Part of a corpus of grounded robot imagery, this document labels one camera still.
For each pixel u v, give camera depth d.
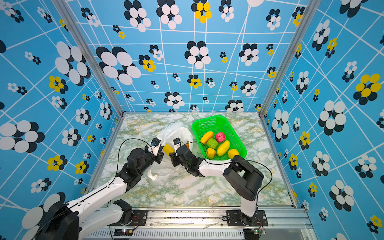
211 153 0.89
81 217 0.43
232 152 0.91
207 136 1.00
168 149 0.85
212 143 0.95
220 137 0.99
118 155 0.96
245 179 0.47
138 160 0.60
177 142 0.76
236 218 0.73
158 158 0.72
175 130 0.88
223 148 0.94
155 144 0.67
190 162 0.68
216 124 1.09
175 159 0.77
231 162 0.51
